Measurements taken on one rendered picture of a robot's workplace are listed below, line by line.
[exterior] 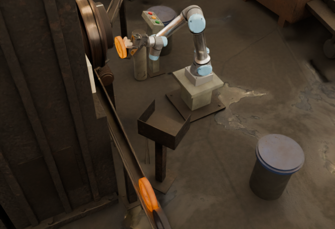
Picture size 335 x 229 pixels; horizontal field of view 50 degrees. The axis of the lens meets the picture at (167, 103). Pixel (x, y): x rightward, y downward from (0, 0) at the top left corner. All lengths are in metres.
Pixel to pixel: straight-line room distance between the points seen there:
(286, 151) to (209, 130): 0.80
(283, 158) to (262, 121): 0.82
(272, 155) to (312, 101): 1.21
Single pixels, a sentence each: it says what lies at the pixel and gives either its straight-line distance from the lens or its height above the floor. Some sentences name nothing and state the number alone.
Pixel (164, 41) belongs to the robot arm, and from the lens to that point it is 2.64.
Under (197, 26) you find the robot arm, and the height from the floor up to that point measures 0.95.
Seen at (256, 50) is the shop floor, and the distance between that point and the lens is 4.00.
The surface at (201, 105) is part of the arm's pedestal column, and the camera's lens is 3.21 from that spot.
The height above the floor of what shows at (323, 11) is 0.32.
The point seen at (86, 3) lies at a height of 1.33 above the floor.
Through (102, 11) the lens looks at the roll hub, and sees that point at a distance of 2.13.
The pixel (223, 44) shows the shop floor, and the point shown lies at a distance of 3.99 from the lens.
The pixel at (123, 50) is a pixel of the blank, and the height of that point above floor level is 0.85.
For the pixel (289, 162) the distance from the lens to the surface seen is 2.49.
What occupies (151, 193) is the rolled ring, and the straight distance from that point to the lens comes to 1.88.
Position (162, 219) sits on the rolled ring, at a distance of 1.82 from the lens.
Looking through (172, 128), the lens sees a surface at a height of 0.59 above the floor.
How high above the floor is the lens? 2.37
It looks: 46 degrees down
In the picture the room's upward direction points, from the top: 2 degrees clockwise
